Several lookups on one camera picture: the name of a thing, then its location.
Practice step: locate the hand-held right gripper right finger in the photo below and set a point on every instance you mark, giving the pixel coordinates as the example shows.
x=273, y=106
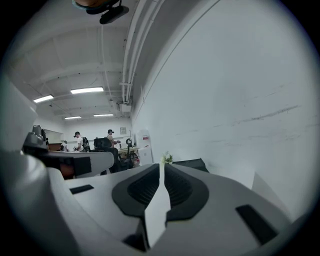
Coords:
x=220, y=200

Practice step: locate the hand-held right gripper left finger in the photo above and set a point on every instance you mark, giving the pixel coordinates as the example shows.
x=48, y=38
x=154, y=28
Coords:
x=100, y=200

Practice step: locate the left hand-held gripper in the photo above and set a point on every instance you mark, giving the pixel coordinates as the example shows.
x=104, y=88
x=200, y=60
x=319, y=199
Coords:
x=35, y=142

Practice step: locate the black office chair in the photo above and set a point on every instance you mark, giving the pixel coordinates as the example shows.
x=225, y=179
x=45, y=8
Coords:
x=105, y=146

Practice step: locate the black stand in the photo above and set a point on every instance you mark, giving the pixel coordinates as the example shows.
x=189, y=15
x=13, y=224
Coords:
x=129, y=152

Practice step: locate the white cabinet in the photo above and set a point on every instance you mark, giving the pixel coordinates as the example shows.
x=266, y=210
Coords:
x=145, y=147

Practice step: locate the long ceiling light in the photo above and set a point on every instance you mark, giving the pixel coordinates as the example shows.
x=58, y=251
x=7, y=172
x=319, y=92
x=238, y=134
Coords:
x=103, y=115
x=73, y=117
x=43, y=98
x=87, y=90

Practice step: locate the small white flower plant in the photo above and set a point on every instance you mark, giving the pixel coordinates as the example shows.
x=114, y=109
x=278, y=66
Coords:
x=167, y=158

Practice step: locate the white ceiling pipes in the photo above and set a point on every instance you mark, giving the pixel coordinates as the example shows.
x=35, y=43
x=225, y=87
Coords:
x=130, y=62

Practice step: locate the framed wall picture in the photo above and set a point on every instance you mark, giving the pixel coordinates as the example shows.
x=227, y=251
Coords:
x=123, y=130

